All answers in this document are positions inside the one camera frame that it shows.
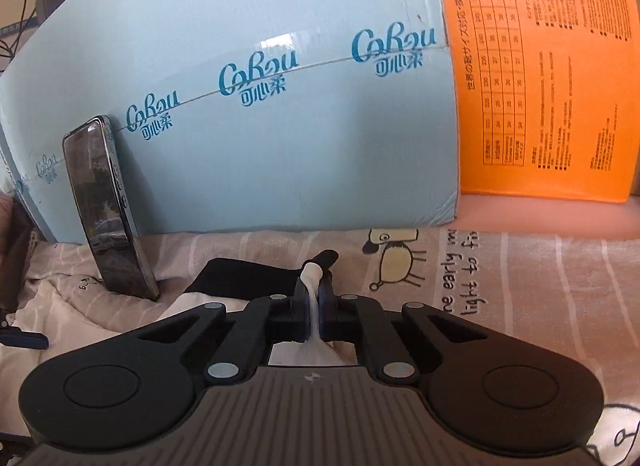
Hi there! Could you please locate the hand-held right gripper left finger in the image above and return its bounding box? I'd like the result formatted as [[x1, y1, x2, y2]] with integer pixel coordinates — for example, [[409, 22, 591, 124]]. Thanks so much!
[[125, 277, 315, 388]]

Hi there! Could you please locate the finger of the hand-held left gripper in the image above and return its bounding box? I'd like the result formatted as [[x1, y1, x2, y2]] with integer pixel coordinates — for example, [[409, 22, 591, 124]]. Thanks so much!
[[0, 328, 49, 350]]

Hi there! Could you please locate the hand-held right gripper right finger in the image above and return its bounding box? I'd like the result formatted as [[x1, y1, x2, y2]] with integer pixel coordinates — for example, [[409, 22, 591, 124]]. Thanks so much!
[[317, 271, 502, 388]]

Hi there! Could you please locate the white garment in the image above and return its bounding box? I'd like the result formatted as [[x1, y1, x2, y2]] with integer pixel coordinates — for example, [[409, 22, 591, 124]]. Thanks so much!
[[10, 263, 362, 369]]

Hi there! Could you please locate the black cloth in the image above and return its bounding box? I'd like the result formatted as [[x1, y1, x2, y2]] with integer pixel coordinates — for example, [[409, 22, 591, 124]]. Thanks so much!
[[184, 250, 340, 307]]

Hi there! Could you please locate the dark cloth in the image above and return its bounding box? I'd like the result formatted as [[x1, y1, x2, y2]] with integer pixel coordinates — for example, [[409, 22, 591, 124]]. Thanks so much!
[[0, 193, 37, 313]]

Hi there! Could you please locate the black smartphone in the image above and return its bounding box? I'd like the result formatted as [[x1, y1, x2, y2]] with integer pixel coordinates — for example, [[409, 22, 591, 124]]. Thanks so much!
[[62, 115, 161, 302]]

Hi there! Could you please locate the light blue cardboard box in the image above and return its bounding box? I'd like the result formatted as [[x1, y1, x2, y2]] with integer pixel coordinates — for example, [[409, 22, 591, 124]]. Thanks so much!
[[0, 0, 462, 247]]

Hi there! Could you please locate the striped cartoon print bedsheet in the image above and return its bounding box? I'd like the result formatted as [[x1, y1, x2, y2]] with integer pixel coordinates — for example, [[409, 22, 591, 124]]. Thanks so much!
[[0, 227, 640, 466]]

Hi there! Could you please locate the orange cardboard box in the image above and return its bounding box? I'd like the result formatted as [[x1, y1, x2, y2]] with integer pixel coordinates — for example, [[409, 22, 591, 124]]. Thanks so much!
[[429, 0, 640, 205]]

